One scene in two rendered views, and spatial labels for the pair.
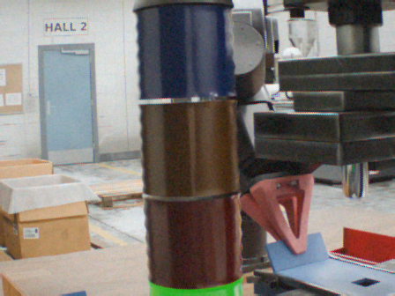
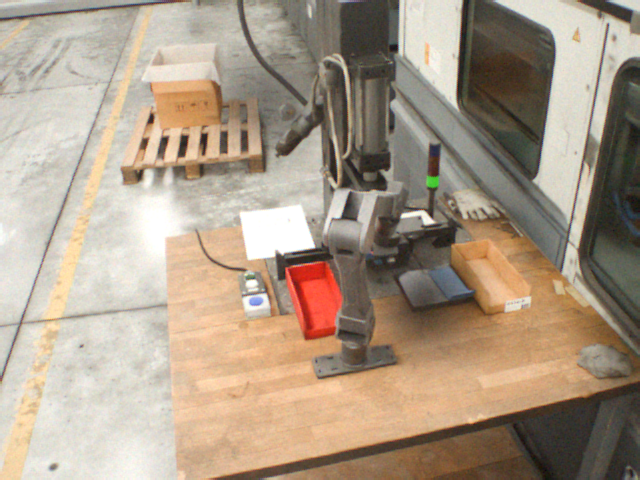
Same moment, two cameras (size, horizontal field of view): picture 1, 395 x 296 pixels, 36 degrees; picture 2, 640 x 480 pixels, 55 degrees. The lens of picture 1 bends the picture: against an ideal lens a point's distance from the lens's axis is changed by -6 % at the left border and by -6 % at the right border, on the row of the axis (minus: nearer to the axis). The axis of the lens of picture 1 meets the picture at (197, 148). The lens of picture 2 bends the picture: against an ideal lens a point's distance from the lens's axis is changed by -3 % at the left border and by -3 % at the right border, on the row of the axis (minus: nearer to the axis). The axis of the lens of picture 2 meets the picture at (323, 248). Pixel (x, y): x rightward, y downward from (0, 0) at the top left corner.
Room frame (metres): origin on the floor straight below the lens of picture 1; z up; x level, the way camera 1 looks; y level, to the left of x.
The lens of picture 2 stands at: (2.01, 0.24, 1.97)
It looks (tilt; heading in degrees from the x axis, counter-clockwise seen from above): 33 degrees down; 199
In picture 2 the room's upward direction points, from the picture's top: 2 degrees counter-clockwise
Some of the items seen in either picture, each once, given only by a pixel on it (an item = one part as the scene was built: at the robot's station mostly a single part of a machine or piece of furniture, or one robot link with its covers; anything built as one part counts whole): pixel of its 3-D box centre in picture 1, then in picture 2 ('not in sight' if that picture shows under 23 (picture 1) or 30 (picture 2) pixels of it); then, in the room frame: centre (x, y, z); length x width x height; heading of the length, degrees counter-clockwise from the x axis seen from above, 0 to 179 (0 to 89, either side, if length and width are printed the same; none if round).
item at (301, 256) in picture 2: not in sight; (310, 258); (0.60, -0.29, 0.95); 0.15 x 0.03 x 0.10; 121
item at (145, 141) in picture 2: not in sight; (196, 136); (-2.03, -2.16, 0.07); 1.20 x 1.00 x 0.14; 24
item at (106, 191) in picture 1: (136, 191); not in sight; (7.29, 0.72, 0.07); 1.20 x 1.00 x 0.14; 119
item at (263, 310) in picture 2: not in sight; (257, 310); (0.80, -0.37, 0.90); 0.07 x 0.07 x 0.06; 31
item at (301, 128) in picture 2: not in sight; (303, 125); (0.33, -0.39, 1.25); 0.19 x 0.07 x 0.19; 121
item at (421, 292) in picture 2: not in sight; (432, 287); (0.59, 0.07, 0.91); 0.17 x 0.16 x 0.02; 121
